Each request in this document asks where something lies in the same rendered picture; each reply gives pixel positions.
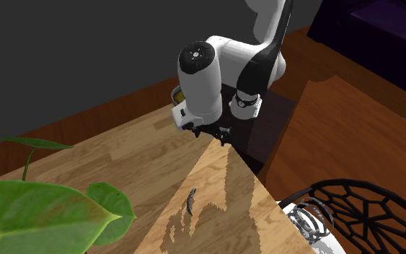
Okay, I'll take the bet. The black lattice chair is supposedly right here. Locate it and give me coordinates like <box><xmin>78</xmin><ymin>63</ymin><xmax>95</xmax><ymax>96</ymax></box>
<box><xmin>278</xmin><ymin>178</ymin><xmax>406</xmax><ymax>254</ymax></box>

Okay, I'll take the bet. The light wooden table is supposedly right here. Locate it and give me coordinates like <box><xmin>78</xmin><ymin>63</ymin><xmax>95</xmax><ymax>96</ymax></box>
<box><xmin>0</xmin><ymin>102</ymin><xmax>318</xmax><ymax>254</ymax></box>

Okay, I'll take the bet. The dark purple sofa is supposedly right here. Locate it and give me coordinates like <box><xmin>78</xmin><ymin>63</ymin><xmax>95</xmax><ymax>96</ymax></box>
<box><xmin>306</xmin><ymin>0</ymin><xmax>406</xmax><ymax>104</ymax></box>

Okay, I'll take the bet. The dark robot stand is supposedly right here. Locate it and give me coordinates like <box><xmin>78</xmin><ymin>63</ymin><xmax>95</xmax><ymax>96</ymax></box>
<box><xmin>219</xmin><ymin>83</ymin><xmax>297</xmax><ymax>175</ymax></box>

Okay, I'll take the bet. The green leafy plant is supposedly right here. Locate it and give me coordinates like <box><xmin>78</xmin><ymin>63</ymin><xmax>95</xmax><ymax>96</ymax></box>
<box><xmin>0</xmin><ymin>136</ymin><xmax>138</xmax><ymax>254</ymax></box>

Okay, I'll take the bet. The dark grey curved object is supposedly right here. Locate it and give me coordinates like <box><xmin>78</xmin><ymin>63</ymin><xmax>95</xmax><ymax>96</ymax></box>
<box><xmin>186</xmin><ymin>188</ymin><xmax>198</xmax><ymax>217</ymax></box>

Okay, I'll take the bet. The white object with grey coil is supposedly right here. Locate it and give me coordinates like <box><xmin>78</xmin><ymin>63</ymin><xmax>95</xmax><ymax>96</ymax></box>
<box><xmin>281</xmin><ymin>196</ymin><xmax>347</xmax><ymax>254</ymax></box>

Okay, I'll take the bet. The grey bowl with yellow contents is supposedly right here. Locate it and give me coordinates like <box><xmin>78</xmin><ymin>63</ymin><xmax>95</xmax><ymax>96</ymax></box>
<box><xmin>170</xmin><ymin>85</ymin><xmax>187</xmax><ymax>107</ymax></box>

